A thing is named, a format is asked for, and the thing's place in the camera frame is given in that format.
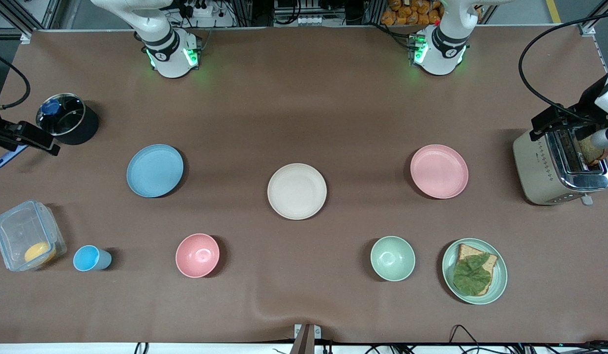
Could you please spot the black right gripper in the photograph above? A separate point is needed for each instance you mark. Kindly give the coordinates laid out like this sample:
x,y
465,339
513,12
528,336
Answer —
x,y
0,134

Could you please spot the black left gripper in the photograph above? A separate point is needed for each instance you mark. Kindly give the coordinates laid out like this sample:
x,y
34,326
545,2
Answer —
x,y
585,109

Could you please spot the blue plate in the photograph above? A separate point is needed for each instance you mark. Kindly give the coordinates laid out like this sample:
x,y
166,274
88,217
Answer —
x,y
155,170

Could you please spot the pink plate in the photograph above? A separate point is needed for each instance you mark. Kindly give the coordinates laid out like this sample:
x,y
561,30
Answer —
x,y
439,171

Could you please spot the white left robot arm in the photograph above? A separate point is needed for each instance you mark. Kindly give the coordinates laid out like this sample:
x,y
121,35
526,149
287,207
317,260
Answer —
x,y
444,51

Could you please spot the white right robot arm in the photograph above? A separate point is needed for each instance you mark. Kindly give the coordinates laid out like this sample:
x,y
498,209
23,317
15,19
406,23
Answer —
x,y
166,51

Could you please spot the glass lid with blue knob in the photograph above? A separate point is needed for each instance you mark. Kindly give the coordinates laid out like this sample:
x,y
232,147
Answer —
x,y
63,118

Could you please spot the beige toaster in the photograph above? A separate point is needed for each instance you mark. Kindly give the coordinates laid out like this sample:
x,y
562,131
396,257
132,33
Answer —
x,y
535,172

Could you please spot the toast slice in toaster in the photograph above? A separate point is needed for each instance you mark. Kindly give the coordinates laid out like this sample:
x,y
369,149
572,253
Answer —
x,y
591,155

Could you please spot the clear plastic container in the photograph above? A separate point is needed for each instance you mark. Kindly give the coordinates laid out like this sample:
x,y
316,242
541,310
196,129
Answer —
x,y
18,226

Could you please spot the yellow food piece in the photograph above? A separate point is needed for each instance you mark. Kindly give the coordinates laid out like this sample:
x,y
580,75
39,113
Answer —
x,y
38,252

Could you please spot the blue cup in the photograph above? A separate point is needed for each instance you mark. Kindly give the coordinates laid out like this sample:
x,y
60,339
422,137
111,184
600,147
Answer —
x,y
90,258

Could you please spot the brown bread slice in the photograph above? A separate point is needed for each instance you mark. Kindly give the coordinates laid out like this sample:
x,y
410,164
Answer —
x,y
467,250

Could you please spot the green plate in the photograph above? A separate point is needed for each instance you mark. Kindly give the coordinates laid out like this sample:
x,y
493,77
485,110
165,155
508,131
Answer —
x,y
500,280

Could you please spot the green lettuce leaf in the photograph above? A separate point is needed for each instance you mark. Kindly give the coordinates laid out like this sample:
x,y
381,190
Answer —
x,y
471,278

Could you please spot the bag of orange buns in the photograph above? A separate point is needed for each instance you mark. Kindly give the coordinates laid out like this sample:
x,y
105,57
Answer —
x,y
412,12

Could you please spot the pink bowl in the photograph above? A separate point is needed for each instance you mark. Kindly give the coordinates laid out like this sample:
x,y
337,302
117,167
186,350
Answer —
x,y
197,255

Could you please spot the green bowl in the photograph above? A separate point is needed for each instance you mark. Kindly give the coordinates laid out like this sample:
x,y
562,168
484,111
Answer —
x,y
392,258

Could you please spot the white power strip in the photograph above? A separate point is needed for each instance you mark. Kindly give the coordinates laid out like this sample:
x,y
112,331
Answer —
x,y
198,10

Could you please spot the brown table cover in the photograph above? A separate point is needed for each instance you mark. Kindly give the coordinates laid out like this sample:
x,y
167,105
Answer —
x,y
304,108

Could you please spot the beige plate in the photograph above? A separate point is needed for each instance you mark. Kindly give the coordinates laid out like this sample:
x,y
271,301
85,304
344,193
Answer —
x,y
297,191

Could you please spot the white connector box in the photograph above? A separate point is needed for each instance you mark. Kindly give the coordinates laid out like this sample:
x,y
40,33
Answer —
x,y
310,20

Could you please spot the metal table edge bracket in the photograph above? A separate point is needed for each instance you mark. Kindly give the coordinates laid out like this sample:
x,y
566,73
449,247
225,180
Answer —
x,y
306,339

